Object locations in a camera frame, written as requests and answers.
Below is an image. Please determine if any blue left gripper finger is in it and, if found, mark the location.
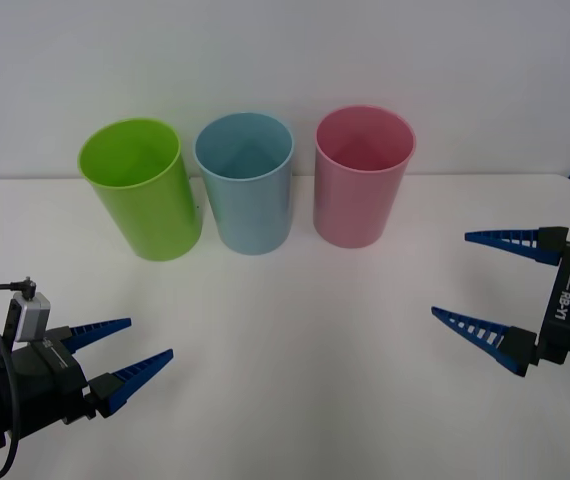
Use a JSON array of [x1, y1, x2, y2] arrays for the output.
[[84, 348, 175, 420], [48, 317, 132, 355]]

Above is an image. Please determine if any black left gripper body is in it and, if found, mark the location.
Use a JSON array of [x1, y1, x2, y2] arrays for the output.
[[10, 334, 90, 426]]

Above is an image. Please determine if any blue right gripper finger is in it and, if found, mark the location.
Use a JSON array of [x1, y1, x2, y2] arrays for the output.
[[463, 226, 570, 264], [430, 305, 541, 378]]

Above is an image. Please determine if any yellow-green plastic bin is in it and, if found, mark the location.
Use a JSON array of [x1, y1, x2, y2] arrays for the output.
[[76, 117, 203, 262]]

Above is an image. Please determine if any pink plastic bin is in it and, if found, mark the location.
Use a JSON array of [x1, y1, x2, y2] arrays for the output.
[[313, 104, 417, 250]]

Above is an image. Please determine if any pale blue plastic bin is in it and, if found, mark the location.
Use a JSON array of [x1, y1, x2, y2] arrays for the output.
[[193, 111, 295, 257]]

